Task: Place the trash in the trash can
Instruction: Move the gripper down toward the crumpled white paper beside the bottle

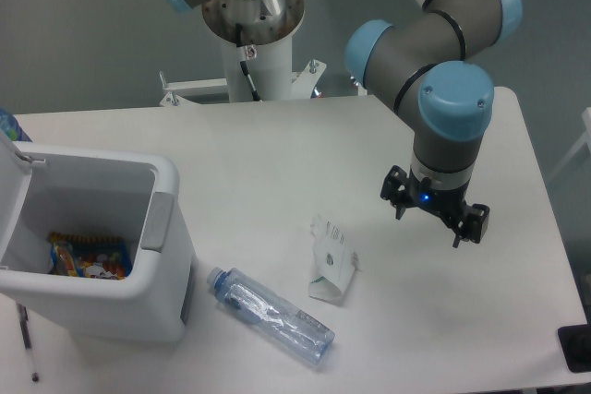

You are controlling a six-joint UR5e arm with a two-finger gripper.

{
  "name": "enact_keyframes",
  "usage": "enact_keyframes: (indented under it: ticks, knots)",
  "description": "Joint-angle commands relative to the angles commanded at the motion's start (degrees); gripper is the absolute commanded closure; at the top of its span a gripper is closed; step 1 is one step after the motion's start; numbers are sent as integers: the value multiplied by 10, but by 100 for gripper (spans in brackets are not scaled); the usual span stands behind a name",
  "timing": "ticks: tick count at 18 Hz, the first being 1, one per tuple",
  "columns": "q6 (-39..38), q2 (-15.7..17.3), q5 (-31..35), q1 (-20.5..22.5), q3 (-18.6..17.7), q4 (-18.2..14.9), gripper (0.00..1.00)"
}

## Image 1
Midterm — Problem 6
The white frame at right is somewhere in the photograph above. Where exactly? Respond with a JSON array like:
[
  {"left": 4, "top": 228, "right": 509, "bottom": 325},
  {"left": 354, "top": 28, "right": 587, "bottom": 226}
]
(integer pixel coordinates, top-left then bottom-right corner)
[{"left": 548, "top": 107, "right": 590, "bottom": 185}]

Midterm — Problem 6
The black pen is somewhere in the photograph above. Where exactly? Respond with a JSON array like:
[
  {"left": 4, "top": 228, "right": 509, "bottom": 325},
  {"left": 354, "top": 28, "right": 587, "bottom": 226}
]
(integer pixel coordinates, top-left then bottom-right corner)
[{"left": 17, "top": 304, "right": 40, "bottom": 383}]

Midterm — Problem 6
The white plastic trash can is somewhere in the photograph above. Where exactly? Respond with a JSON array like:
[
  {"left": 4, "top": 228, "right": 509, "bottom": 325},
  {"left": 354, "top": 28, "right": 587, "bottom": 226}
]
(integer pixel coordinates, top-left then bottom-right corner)
[{"left": 1, "top": 138, "right": 195, "bottom": 341}]

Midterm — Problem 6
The colourful snack wrapper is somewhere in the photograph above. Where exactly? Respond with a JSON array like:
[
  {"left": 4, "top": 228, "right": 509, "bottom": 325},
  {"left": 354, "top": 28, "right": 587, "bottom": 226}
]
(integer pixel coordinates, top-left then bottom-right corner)
[{"left": 48, "top": 232, "right": 132, "bottom": 281}]

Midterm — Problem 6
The clear blue plastic bottle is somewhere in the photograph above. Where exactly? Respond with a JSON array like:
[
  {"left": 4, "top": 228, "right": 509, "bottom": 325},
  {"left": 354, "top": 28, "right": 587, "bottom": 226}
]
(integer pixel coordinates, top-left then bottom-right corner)
[{"left": 207, "top": 268, "right": 335, "bottom": 365}]

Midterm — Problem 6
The black device at table edge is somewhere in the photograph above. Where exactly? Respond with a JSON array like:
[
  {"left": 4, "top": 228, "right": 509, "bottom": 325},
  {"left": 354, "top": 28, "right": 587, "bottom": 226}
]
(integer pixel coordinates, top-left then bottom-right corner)
[{"left": 558, "top": 324, "right": 590, "bottom": 373}]

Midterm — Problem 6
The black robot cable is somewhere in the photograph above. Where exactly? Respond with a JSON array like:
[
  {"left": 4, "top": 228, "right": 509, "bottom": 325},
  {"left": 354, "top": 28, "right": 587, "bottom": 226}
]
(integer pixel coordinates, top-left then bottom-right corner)
[{"left": 234, "top": 21, "right": 264, "bottom": 102}]

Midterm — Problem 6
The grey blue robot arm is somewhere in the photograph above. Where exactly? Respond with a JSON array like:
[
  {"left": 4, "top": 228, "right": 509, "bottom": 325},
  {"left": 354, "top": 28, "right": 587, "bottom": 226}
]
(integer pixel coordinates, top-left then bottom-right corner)
[{"left": 168, "top": 0, "right": 523, "bottom": 243}]

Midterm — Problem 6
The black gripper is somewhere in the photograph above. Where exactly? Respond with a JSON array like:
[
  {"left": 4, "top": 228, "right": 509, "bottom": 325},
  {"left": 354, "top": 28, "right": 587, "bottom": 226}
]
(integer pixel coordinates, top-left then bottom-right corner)
[{"left": 380, "top": 165, "right": 489, "bottom": 248}]

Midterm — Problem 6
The white paper carton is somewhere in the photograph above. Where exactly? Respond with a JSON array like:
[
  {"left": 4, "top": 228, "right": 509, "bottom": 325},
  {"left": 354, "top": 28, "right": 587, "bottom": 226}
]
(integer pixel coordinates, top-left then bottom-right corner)
[{"left": 308, "top": 214, "right": 359, "bottom": 306}]

